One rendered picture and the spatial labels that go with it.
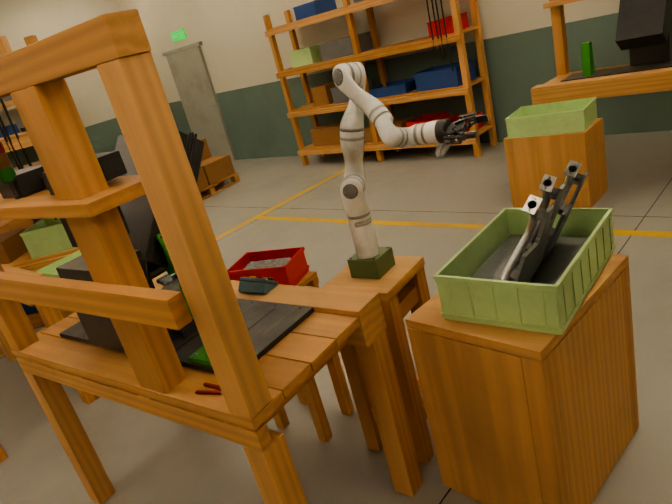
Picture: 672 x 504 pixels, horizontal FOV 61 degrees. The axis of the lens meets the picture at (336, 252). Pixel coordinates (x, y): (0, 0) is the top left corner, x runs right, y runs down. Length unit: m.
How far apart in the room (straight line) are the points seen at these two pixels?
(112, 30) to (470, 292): 1.27
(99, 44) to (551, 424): 1.63
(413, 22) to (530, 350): 6.38
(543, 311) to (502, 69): 5.69
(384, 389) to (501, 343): 0.53
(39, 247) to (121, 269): 3.27
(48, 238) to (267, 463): 3.55
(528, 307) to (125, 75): 1.29
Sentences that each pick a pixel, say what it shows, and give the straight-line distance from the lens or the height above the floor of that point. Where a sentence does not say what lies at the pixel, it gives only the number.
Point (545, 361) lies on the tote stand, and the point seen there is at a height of 0.75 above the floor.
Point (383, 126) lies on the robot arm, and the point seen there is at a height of 1.46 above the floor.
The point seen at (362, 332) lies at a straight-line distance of 2.00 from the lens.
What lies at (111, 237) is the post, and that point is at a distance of 1.75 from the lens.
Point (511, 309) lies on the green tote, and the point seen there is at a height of 0.86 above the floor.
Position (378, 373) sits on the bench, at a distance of 2.14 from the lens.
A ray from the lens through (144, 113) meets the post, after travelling 1.37.
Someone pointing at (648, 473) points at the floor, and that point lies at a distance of 2.57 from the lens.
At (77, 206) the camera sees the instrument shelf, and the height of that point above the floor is 1.53.
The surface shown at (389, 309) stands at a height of 0.78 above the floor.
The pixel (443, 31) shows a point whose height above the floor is 1.47.
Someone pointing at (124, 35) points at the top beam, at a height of 1.89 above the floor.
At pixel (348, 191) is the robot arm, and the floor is 1.22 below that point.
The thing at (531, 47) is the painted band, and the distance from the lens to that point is 7.15.
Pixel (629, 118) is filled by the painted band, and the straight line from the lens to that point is 6.99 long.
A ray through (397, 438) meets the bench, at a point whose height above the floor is 0.31.
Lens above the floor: 1.80
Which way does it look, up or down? 21 degrees down
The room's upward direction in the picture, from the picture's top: 15 degrees counter-clockwise
